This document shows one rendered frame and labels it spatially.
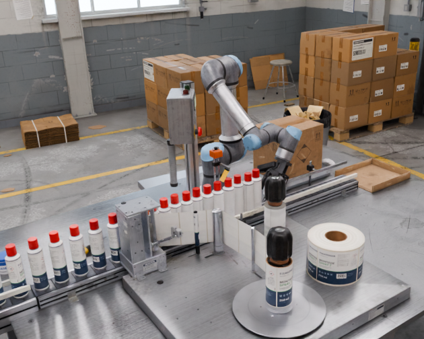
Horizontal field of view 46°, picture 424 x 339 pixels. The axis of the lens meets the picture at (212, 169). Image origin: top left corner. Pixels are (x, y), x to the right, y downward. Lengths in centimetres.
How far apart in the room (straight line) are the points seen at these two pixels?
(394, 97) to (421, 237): 410
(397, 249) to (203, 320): 92
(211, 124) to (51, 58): 264
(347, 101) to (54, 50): 391
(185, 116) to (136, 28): 558
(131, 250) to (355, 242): 80
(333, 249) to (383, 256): 41
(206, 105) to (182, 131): 355
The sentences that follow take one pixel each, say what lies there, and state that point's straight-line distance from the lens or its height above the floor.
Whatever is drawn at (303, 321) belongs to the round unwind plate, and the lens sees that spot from 168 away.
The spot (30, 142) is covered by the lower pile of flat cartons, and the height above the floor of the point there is 8.
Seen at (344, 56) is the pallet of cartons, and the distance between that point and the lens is 567.
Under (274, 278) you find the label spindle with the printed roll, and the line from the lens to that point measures 162.
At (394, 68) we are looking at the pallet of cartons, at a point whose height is 75.
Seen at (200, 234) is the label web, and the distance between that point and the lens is 200.
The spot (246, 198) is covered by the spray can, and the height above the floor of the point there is 97.
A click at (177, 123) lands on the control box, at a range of 198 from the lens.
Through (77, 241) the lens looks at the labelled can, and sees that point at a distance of 191.
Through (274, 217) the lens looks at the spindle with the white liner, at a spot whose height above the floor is 103.
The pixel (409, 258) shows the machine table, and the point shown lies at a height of 83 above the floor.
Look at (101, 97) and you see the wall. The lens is 748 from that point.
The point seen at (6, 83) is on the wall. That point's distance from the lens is 721.
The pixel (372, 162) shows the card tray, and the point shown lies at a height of 85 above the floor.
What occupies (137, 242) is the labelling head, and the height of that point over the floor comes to 102.
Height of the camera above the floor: 195
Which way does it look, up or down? 23 degrees down
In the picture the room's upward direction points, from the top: 3 degrees counter-clockwise
